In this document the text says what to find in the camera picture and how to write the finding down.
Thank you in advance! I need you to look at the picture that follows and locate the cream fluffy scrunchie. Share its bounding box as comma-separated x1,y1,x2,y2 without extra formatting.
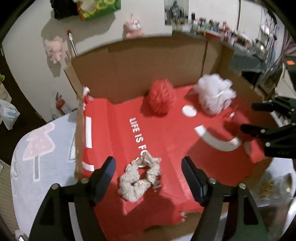
118,151,162,202

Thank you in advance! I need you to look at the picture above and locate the pink plush toy on wall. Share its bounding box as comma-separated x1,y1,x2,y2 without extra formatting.
44,36,62,64

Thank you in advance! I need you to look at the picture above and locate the white mesh bath pouf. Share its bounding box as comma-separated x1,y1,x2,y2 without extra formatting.
193,73,237,115

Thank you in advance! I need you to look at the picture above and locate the steel kettle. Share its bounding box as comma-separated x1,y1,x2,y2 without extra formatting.
252,39,267,61

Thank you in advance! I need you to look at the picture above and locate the red-lined cardboard box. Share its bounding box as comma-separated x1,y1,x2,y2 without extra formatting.
65,36,276,240

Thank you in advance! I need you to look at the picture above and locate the grey patterned table cloth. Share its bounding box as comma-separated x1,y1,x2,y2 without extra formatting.
11,111,77,235

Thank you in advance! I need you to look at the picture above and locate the pink plush behind box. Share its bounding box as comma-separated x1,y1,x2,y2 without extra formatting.
123,19,144,39

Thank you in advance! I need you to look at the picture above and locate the plastic bag on door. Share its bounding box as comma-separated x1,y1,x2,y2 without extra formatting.
0,100,20,130

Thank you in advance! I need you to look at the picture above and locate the green shopping bag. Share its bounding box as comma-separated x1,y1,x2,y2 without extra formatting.
73,0,121,21

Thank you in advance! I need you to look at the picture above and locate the black bag on wall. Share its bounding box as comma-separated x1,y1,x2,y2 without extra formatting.
50,0,79,20

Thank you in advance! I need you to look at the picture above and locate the orange-handled broom stick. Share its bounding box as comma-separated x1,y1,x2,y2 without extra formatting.
67,30,78,57

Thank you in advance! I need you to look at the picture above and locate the red plush pouch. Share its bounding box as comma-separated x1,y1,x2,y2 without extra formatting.
223,111,254,142

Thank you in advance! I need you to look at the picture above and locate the red mesh bath pouf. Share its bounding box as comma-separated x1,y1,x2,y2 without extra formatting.
147,79,177,115

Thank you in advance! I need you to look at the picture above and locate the red container on side table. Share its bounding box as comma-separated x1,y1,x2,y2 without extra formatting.
205,32,221,41

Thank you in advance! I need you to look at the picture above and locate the dark green side table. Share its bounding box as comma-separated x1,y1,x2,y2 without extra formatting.
229,47,266,75

